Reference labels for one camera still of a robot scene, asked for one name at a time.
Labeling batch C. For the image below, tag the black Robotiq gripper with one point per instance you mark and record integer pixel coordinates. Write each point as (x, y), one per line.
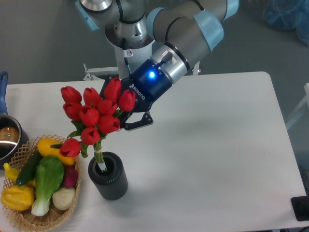
(149, 83)

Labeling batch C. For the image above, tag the red tulip bouquet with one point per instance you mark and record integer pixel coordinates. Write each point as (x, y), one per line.
(94, 117)

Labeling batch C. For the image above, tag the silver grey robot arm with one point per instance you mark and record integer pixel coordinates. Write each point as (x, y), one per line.
(153, 51)

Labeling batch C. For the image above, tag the dark grey ribbed vase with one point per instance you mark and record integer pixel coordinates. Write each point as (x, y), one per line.
(112, 184)

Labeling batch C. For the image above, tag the yellow squash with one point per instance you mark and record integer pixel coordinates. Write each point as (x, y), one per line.
(51, 147)

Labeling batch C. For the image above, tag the green bok choy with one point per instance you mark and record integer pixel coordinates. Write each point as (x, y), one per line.
(48, 177)

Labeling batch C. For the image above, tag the white garlic bulb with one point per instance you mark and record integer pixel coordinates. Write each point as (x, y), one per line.
(63, 198)

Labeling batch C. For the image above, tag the dark green cucumber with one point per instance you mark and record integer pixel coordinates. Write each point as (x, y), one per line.
(28, 171)

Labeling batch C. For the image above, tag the yellow bell pepper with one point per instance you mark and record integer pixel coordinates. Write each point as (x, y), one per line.
(18, 198)

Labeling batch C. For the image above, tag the woven wicker basket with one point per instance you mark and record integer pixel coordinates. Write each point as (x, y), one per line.
(25, 221)

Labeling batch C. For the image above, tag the black device at table edge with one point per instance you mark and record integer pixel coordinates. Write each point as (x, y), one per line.
(301, 207)

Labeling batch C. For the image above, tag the blue handled saucepan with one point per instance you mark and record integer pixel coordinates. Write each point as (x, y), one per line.
(12, 136)

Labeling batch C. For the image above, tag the white frame at right edge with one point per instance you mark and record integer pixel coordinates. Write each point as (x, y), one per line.
(299, 110)

